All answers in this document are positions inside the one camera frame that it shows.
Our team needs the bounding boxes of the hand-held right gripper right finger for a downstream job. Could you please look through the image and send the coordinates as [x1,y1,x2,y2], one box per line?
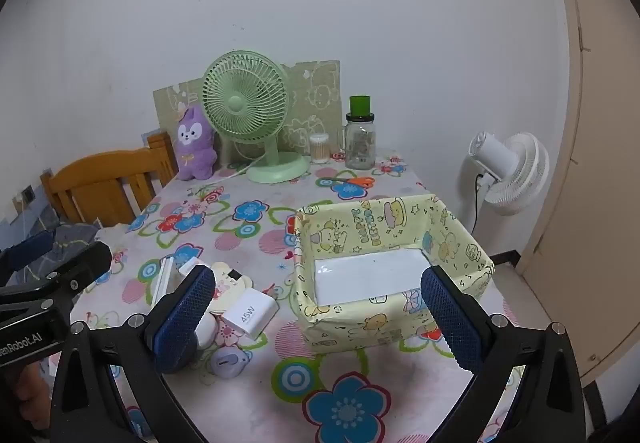
[420,265,587,443]

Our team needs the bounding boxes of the white cube charger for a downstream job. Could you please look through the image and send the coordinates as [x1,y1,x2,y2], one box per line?
[220,287,279,339]

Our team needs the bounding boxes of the small round gadget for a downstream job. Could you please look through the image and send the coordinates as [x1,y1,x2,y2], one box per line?
[210,348,251,380]

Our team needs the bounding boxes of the yellow cartoon paper box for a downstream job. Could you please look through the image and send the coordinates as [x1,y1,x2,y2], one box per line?
[293,194,496,353]

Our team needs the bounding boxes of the glass jar with green lid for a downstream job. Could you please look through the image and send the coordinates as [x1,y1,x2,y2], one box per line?
[344,95,377,170]

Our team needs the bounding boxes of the silver white charger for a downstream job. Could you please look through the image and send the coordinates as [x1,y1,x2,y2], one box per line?
[151,257,177,310]

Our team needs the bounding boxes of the black fan cable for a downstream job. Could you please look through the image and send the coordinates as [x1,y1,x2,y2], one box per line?
[470,170,483,236]

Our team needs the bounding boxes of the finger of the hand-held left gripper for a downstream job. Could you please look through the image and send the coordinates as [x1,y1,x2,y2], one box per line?
[0,241,114,319]
[0,228,57,276]

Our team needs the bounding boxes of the green desk fan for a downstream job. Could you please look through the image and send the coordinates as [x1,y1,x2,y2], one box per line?
[201,50,310,184]

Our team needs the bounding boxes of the white standing fan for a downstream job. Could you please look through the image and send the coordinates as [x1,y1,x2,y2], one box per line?
[461,132,550,218]

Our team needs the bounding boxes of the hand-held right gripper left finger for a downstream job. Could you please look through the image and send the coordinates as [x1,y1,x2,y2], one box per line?
[50,264,217,443]

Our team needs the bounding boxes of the grey plaid bedding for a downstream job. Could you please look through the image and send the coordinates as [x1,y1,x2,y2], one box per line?
[0,217,98,274]

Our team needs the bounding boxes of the white oval case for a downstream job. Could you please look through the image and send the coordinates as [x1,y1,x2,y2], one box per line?
[196,313,219,349]

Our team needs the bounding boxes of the cotton swab jar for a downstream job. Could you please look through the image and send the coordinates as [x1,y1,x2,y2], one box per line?
[309,133,331,165]

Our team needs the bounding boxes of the orange handled scissors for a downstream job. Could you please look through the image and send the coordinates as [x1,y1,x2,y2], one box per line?
[320,175,375,188]

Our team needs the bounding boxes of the purple plush toy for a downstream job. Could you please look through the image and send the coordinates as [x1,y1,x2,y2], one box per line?
[173,104,219,182]

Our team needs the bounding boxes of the white fan cable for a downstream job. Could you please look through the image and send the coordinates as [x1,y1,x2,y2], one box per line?
[218,158,266,180]

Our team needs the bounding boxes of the beige cartoon cardboard panel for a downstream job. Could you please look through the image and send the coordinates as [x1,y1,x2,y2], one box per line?
[153,60,342,158]

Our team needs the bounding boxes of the cream cartoon round disc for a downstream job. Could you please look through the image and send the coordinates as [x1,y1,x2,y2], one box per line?
[209,262,254,315]

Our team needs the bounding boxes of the wooden chair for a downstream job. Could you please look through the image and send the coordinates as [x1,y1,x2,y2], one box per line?
[41,133,178,226]

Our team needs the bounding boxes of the beige wooden door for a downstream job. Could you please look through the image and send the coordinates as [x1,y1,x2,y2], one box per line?
[517,0,640,380]

